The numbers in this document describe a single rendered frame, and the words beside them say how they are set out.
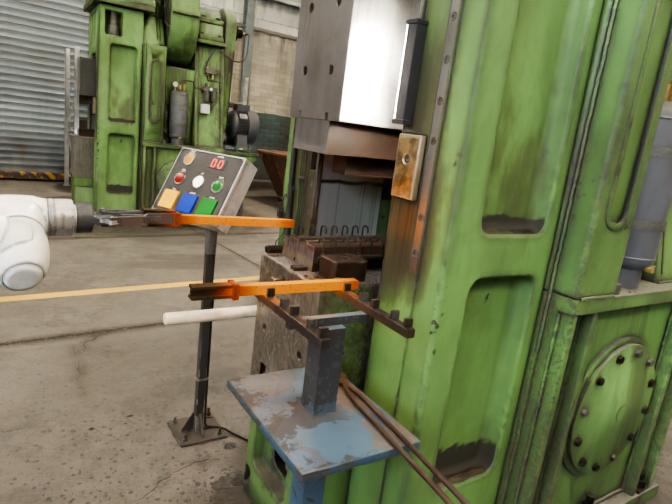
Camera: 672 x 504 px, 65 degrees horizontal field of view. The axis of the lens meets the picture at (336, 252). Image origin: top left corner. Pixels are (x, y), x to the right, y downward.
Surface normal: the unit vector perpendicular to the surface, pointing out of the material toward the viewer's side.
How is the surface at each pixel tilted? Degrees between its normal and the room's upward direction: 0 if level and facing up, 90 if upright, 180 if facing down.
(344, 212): 90
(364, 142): 90
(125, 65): 89
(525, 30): 89
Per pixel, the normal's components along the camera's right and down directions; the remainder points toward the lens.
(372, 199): 0.54, 0.25
